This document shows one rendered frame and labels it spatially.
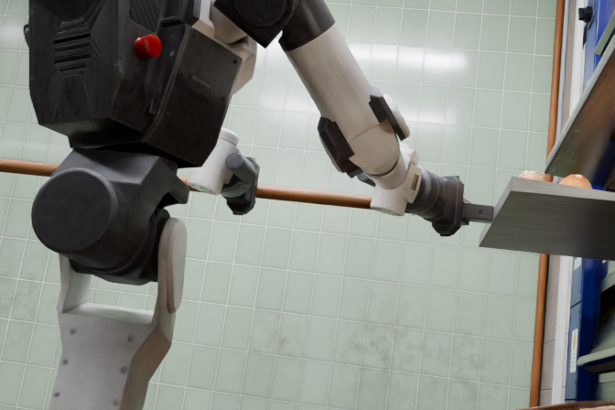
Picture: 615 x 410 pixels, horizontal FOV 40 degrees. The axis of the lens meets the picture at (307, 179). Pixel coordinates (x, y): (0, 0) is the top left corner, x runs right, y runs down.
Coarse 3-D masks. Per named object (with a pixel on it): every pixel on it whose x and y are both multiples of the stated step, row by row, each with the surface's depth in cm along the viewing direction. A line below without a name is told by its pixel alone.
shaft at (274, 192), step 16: (0, 160) 186; (16, 160) 186; (48, 176) 185; (256, 192) 179; (272, 192) 178; (288, 192) 178; (304, 192) 178; (320, 192) 177; (336, 192) 177; (368, 208) 176
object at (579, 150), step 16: (608, 64) 141; (592, 80) 153; (608, 80) 147; (592, 96) 155; (608, 96) 153; (576, 112) 168; (592, 112) 162; (608, 112) 160; (576, 128) 173; (592, 128) 170; (608, 128) 168; (560, 144) 184; (576, 144) 181; (592, 144) 179; (608, 144) 176; (560, 160) 195; (576, 160) 192; (592, 160) 188; (608, 160) 186; (560, 176) 206; (592, 176) 199; (608, 176) 196
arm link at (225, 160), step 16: (224, 144) 156; (208, 160) 156; (224, 160) 157; (240, 160) 154; (192, 176) 156; (208, 176) 155; (224, 176) 157; (240, 176) 158; (256, 176) 163; (208, 192) 159
